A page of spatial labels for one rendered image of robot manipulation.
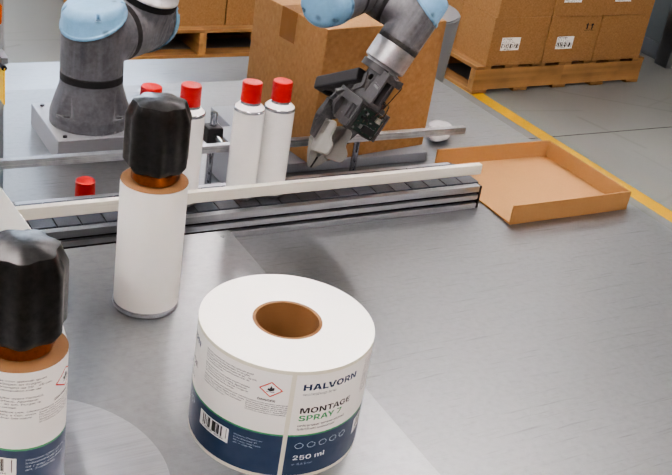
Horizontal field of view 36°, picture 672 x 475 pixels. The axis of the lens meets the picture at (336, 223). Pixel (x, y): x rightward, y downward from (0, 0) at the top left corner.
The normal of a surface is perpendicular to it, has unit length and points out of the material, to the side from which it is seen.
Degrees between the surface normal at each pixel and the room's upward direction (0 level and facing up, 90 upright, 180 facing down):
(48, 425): 90
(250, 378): 90
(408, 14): 67
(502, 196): 0
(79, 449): 0
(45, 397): 90
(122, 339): 0
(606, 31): 90
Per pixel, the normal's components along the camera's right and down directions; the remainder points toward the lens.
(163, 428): 0.14, -0.88
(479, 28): -0.86, 0.11
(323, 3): -0.43, 0.36
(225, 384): -0.62, 0.27
